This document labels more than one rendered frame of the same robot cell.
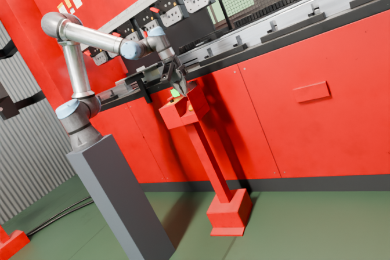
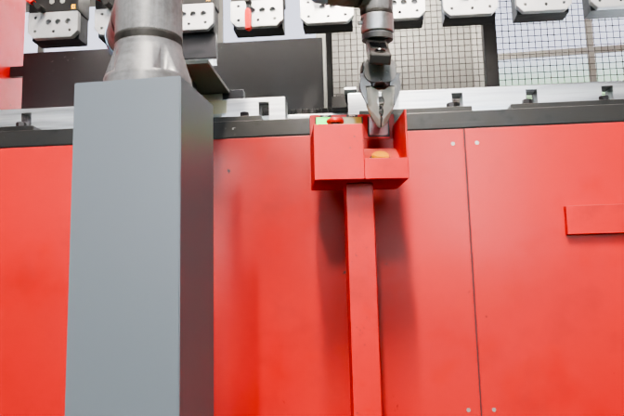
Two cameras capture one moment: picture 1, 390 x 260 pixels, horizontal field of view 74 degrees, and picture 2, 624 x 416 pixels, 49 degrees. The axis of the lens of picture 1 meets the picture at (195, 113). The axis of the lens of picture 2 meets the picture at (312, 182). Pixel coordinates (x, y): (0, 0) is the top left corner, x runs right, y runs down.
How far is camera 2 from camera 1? 1.13 m
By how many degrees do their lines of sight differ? 41
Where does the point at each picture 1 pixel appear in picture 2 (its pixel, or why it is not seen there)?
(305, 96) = (588, 223)
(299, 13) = (579, 94)
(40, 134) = not seen: outside the picture
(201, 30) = (292, 104)
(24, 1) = not seen: outside the picture
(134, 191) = (206, 281)
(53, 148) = not seen: outside the picture
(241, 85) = (457, 175)
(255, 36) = (491, 105)
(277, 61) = (547, 146)
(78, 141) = (157, 58)
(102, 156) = (196, 129)
